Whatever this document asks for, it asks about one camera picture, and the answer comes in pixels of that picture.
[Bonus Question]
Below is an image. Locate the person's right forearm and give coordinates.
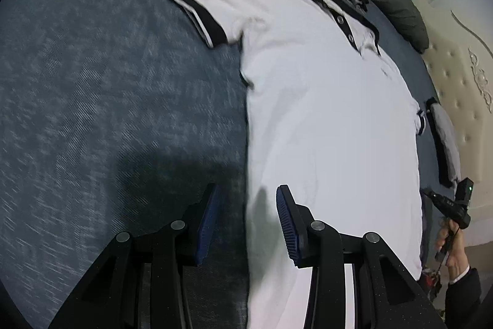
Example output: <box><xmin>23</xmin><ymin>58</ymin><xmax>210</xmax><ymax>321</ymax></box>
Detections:
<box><xmin>445</xmin><ymin>265</ymin><xmax>483</xmax><ymax>329</ymax></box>

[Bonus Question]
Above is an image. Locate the red plastic bag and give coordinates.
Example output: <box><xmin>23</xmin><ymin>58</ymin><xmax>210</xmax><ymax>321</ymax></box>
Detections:
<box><xmin>421</xmin><ymin>266</ymin><xmax>444</xmax><ymax>299</ymax></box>

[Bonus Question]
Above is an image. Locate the blue patterned bed sheet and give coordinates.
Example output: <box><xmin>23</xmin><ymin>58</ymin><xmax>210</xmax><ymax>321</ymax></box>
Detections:
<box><xmin>0</xmin><ymin>0</ymin><xmax>463</xmax><ymax>329</ymax></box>

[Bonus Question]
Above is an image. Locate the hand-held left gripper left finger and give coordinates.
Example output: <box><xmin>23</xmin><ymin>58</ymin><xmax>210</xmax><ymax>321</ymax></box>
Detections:
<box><xmin>48</xmin><ymin>183</ymin><xmax>221</xmax><ymax>329</ymax></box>

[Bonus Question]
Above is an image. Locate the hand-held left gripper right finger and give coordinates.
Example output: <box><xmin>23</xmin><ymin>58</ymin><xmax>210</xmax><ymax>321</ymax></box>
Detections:
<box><xmin>276</xmin><ymin>184</ymin><xmax>447</xmax><ymax>329</ymax></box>

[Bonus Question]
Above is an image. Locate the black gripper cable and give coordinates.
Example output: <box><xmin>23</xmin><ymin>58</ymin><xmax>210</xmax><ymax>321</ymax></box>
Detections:
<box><xmin>438</xmin><ymin>231</ymin><xmax>463</xmax><ymax>276</ymax></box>

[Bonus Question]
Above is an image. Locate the white polo shirt black trim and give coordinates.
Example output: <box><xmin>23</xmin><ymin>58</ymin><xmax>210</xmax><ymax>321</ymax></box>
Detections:
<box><xmin>147</xmin><ymin>0</ymin><xmax>427</xmax><ymax>329</ymax></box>

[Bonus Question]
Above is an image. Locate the folded black garment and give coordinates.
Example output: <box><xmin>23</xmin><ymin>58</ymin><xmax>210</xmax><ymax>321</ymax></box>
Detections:
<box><xmin>425</xmin><ymin>97</ymin><xmax>456</xmax><ymax>188</ymax></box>

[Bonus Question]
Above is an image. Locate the person's right hand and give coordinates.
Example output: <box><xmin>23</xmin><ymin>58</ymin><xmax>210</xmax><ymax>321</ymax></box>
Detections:
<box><xmin>435</xmin><ymin>217</ymin><xmax>471</xmax><ymax>283</ymax></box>

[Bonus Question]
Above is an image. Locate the cream tufted headboard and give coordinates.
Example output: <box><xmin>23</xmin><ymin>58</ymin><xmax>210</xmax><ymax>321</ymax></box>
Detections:
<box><xmin>412</xmin><ymin>0</ymin><xmax>493</xmax><ymax>249</ymax></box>

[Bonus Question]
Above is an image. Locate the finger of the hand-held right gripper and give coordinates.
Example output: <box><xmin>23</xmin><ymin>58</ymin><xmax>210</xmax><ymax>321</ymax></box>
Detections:
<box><xmin>422</xmin><ymin>189</ymin><xmax>444</xmax><ymax>208</ymax></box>

